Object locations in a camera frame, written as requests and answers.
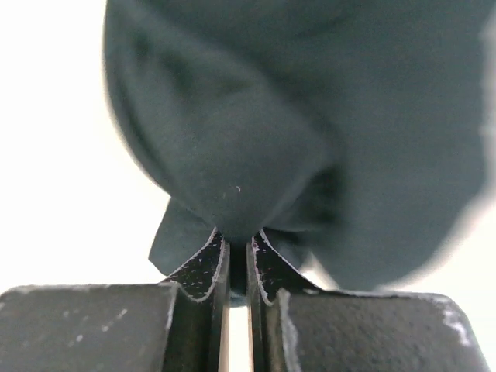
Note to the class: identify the black t shirt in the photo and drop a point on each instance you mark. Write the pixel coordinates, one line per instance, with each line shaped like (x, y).
(346, 130)

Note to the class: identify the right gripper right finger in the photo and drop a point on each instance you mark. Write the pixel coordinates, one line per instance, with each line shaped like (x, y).
(297, 326)

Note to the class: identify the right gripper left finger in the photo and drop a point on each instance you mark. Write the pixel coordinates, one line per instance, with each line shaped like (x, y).
(179, 324)

